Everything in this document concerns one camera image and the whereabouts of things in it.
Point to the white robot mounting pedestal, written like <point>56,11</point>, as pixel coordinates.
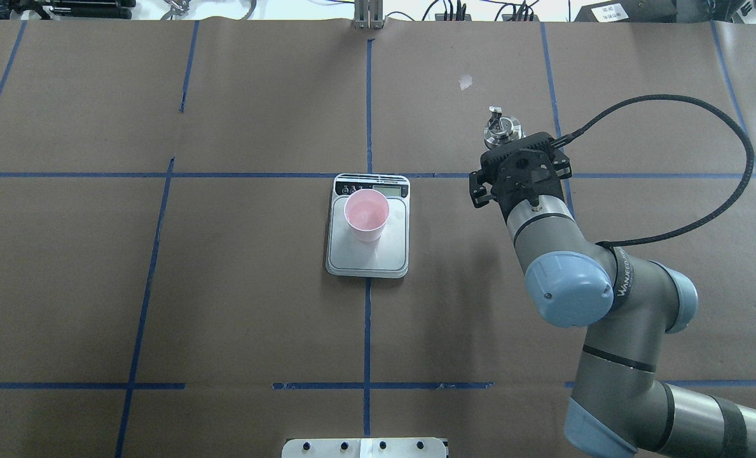
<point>366,447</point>

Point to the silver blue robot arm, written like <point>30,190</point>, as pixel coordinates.
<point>626,305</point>

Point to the silver digital kitchen scale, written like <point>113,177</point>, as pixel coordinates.
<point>388,255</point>

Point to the black power box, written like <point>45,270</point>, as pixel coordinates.
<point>628,11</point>

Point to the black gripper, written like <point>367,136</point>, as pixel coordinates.
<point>479,189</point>

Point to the pink plastic cup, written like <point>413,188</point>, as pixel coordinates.
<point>367,212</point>

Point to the black folded tripod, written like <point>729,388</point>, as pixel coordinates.
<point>75,9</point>

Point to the aluminium frame post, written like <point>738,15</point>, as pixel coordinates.
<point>368,15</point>

